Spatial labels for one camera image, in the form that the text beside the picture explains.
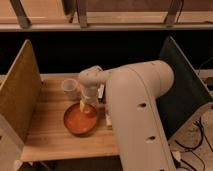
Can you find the left wooden side panel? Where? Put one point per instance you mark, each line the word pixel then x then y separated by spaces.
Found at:
pixel 19 90

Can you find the clear plastic cup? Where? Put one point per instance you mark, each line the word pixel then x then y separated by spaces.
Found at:
pixel 70 88

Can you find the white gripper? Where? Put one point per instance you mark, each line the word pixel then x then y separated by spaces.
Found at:
pixel 89 96

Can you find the right dark side panel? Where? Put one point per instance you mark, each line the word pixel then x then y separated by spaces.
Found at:
pixel 188 99

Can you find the red white snack packet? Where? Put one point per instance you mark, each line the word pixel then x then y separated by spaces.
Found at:
pixel 101 91

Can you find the orange ceramic bowl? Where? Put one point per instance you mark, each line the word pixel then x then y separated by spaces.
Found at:
pixel 80 122

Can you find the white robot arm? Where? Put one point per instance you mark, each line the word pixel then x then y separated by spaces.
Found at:
pixel 131 93

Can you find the wooden shelf frame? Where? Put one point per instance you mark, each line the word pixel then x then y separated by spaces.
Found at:
pixel 105 15

